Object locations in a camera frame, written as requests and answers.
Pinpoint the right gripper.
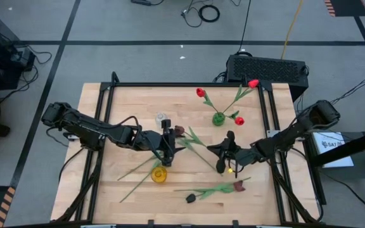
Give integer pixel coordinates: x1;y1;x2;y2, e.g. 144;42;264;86
206;130;261;175

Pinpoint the yellow glass vase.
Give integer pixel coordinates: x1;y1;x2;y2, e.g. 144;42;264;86
150;166;168;184

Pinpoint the black computer case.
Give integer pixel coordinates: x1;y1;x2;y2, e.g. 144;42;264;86
226;54;309;103

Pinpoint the yellow hanging cable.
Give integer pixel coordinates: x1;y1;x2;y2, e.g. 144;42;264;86
279;0;304;60

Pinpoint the thin black floor cable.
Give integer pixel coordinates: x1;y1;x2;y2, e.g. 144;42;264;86
181;0;203;29

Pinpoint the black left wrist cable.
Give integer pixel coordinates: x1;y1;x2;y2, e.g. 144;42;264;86
118;115;143;129

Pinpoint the white printed sheet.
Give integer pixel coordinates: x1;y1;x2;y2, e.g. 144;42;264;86
315;132;355;168

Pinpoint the green glass vase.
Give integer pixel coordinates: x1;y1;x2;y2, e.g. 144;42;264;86
212;111;226;127

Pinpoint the black tulip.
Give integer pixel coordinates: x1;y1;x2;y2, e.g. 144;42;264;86
117;153;163;181
185;176;252;204

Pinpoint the clear glass vase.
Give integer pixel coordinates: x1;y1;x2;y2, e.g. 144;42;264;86
155;112;170;129

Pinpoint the coiled black cable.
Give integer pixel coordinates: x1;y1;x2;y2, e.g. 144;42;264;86
198;4;221;23

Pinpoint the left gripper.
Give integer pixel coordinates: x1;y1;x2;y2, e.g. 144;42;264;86
139;119;186;168

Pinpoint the black cable bundle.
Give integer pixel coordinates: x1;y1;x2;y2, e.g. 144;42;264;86
0;44;53;104
296;72;365;117

